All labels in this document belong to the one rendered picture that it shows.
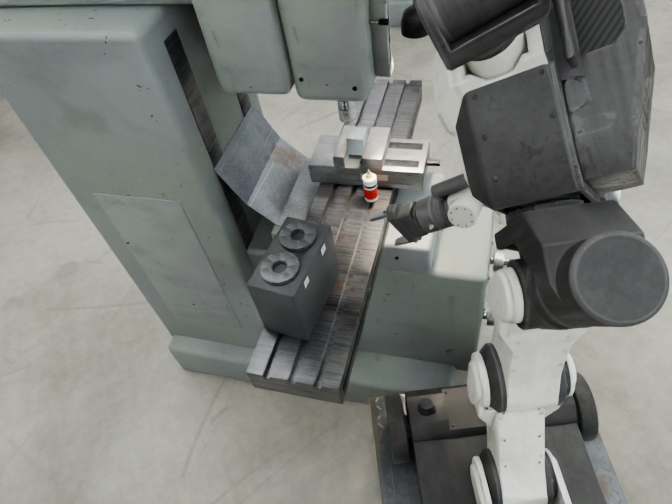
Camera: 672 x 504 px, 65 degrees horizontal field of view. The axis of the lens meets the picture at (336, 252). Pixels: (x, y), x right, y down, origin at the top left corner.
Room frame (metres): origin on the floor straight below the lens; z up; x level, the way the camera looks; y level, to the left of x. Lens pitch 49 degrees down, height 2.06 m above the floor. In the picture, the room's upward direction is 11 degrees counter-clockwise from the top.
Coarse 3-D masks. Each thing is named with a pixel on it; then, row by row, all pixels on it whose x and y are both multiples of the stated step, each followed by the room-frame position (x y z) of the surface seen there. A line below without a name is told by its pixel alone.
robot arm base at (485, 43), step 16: (416, 0) 0.66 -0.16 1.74; (528, 0) 0.63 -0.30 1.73; (544, 0) 0.60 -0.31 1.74; (432, 16) 0.64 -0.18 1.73; (512, 16) 0.61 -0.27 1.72; (528, 16) 0.60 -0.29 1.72; (544, 16) 0.60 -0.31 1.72; (432, 32) 0.63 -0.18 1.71; (480, 32) 0.62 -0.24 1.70; (496, 32) 0.61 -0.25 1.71; (512, 32) 0.61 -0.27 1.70; (448, 48) 0.63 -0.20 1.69; (464, 48) 0.62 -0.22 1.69; (480, 48) 0.61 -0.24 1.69; (496, 48) 0.61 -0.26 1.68; (448, 64) 0.62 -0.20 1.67
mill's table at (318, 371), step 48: (384, 96) 1.65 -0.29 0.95; (336, 192) 1.19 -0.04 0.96; (384, 192) 1.14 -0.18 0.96; (336, 240) 1.00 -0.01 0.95; (384, 240) 1.01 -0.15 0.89; (336, 288) 0.83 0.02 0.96; (288, 336) 0.71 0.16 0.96; (336, 336) 0.69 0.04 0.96; (288, 384) 0.60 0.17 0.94; (336, 384) 0.56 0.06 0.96
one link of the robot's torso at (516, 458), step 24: (480, 360) 0.49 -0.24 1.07; (480, 384) 0.45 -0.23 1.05; (480, 408) 0.45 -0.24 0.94; (552, 408) 0.43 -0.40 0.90; (504, 432) 0.41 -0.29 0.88; (528, 432) 0.40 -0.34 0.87; (480, 456) 0.42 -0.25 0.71; (504, 456) 0.38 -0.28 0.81; (528, 456) 0.37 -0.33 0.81; (504, 480) 0.34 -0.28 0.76; (528, 480) 0.34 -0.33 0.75; (552, 480) 0.33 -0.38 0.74
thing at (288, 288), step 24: (288, 240) 0.84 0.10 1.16; (312, 240) 0.83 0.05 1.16; (264, 264) 0.78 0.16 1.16; (288, 264) 0.77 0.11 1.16; (312, 264) 0.77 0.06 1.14; (336, 264) 0.87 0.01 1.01; (264, 288) 0.73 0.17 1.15; (288, 288) 0.71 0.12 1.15; (312, 288) 0.75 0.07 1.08; (264, 312) 0.74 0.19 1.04; (288, 312) 0.70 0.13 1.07; (312, 312) 0.73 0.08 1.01
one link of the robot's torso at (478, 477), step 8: (552, 456) 0.38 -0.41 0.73; (472, 464) 0.41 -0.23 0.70; (480, 464) 0.40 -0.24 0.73; (552, 464) 0.36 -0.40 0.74; (472, 472) 0.39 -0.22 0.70; (480, 472) 0.38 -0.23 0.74; (560, 472) 0.35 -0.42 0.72; (472, 480) 0.38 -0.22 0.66; (480, 480) 0.36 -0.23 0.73; (560, 480) 0.33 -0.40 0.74; (480, 488) 0.35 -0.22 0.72; (560, 488) 0.31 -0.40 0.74; (480, 496) 0.33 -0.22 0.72; (488, 496) 0.32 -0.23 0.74; (560, 496) 0.30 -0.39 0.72; (568, 496) 0.29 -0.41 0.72
